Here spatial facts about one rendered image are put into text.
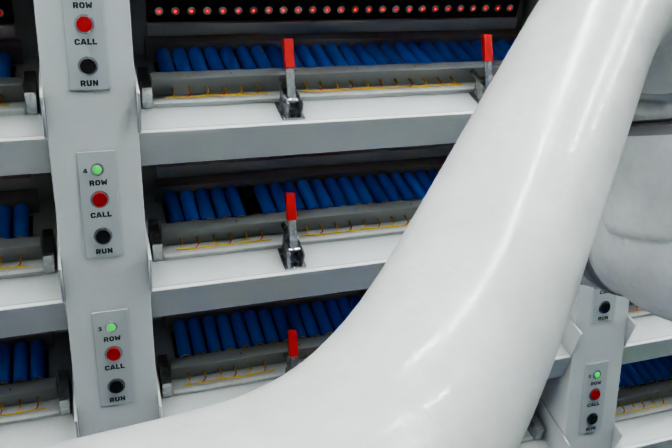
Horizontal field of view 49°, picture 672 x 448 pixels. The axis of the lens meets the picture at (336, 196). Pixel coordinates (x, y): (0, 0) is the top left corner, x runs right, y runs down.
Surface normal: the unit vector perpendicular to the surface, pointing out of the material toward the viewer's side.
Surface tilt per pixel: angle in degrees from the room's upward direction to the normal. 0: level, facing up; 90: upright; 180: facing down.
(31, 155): 112
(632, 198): 88
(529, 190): 39
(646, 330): 22
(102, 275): 90
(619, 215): 86
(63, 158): 90
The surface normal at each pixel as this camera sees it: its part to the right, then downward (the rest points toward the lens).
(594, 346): 0.33, 0.26
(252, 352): 0.12, -0.80
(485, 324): 0.35, -0.54
